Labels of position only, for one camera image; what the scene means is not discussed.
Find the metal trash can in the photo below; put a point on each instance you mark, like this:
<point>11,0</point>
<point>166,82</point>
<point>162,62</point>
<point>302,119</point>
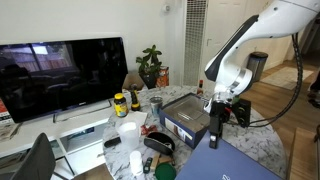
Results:
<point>256,64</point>

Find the blue cardboard box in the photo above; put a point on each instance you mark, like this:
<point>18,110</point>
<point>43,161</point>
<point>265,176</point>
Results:
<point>189,132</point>

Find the white tv stand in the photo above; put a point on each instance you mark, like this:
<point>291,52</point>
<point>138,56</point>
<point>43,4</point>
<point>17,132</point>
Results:
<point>77,136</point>

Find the orange snack box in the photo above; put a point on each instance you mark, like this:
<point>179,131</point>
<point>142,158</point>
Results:
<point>163,79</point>

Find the clear plastic measuring cup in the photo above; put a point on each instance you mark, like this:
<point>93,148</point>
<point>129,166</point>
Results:
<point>129,135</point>

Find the clear plastic storage container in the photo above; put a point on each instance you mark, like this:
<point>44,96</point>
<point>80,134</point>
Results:
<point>189,109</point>

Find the yellow vitamin bottle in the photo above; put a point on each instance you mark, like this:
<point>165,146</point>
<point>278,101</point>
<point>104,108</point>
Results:
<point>120,105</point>

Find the hot sauce bottle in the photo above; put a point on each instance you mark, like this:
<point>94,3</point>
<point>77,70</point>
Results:
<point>200,88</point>

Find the white pill bottle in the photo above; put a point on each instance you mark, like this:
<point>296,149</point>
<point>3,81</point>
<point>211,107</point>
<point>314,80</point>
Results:
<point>136,163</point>

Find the black glasses case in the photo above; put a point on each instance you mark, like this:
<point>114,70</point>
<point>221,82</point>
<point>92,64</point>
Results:
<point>160,142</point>

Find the green round lid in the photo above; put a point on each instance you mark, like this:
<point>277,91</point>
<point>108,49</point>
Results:
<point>165,171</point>

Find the flat screen television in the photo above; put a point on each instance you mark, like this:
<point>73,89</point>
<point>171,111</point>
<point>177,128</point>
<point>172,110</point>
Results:
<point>38,79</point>

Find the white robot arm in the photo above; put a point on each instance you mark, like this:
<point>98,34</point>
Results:
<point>282,19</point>

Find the dark grey chair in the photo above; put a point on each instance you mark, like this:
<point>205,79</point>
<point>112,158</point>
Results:
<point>39,164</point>

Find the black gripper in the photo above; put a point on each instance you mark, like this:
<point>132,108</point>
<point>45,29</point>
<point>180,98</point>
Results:
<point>219,114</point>

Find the yellow black flashlight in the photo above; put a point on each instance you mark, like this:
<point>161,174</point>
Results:
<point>135,104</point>

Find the red candy wrapper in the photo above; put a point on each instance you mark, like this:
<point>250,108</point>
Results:
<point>146,130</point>

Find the black remote control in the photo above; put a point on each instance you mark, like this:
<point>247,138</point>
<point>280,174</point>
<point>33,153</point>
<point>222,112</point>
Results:
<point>112,142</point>

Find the metal tumbler cup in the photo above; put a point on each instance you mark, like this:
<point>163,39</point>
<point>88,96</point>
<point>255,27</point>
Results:
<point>156,103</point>

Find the black camera box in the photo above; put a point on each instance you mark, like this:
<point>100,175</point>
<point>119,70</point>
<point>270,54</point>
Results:
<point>242,112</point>

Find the potted green plant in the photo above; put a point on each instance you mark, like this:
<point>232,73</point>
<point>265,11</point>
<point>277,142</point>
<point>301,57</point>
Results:
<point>149,66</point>

